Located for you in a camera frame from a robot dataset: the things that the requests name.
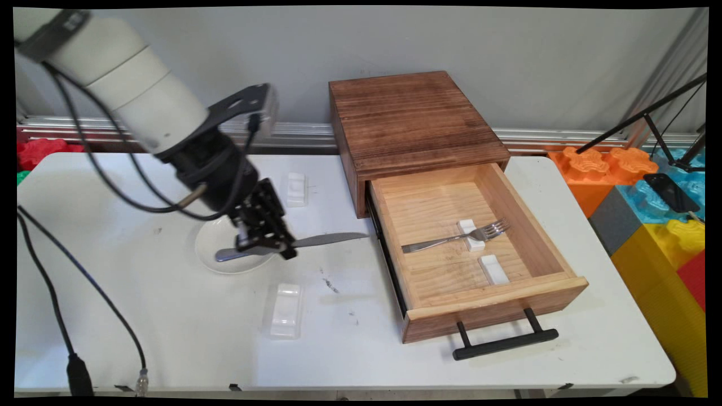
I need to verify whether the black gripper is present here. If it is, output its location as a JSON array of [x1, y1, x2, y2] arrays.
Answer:
[[155, 127, 298, 261]]

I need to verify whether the silver table knife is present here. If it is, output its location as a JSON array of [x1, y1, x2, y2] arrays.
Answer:
[[215, 232, 371, 263]]

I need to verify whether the white ceramic cutlery rest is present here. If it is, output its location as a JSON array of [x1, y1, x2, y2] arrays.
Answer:
[[285, 173, 308, 208], [457, 219, 487, 252], [270, 283, 303, 339], [478, 254, 510, 285]]

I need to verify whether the white round plate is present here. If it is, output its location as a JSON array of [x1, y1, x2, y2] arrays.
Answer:
[[195, 216, 280, 275]]

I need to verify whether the silver fork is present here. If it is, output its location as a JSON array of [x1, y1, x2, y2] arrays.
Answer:
[[402, 218, 511, 254]]

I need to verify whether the light wooden drawer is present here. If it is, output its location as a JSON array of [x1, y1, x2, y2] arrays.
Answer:
[[367, 162, 589, 344]]

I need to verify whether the dark wooden cabinet box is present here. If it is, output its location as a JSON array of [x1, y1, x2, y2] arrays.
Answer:
[[329, 70, 512, 219]]

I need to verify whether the red foam piece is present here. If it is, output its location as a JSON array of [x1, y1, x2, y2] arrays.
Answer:
[[17, 138, 85, 171]]

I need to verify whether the orange foam block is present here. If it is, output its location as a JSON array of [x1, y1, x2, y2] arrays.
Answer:
[[547, 147, 659, 218]]

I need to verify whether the grey foam block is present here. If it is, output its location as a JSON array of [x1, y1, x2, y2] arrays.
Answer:
[[588, 186, 644, 257]]

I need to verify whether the blue foam block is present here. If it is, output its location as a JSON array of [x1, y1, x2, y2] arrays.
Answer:
[[616, 148, 706, 225]]

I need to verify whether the black tripod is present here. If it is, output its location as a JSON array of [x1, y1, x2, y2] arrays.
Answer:
[[575, 73, 707, 173]]

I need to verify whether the black smartphone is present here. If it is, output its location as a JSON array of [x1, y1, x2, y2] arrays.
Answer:
[[644, 173, 701, 214]]

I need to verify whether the red foam block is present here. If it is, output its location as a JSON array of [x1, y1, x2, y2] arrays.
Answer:
[[677, 251, 707, 312]]

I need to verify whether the grey curtain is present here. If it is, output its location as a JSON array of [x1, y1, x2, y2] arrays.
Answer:
[[620, 8, 708, 147]]

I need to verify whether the black camera cable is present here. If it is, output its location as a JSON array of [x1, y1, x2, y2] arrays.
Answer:
[[54, 73, 261, 222]]

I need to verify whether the black cable with metal plug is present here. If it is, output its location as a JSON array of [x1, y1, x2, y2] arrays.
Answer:
[[42, 61, 208, 214]]

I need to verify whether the aluminium rail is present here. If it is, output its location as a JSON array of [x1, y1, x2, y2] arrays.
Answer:
[[17, 117, 700, 153]]

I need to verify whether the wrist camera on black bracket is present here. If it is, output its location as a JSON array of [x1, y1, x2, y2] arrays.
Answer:
[[206, 83, 280, 139]]

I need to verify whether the black drawer slide rail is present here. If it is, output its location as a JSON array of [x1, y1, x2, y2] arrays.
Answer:
[[367, 195, 408, 319]]

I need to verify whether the thin black cable clear connector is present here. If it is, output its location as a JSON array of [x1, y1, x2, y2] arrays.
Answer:
[[17, 206, 150, 395]]

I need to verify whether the thick black cable with plug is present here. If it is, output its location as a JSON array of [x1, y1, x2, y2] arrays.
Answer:
[[17, 214, 95, 396]]

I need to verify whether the black drawer handle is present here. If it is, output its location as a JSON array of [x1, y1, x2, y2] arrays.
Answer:
[[453, 307, 560, 361]]

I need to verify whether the black cable strap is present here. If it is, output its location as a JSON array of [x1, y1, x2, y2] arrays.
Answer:
[[16, 10, 91, 63]]

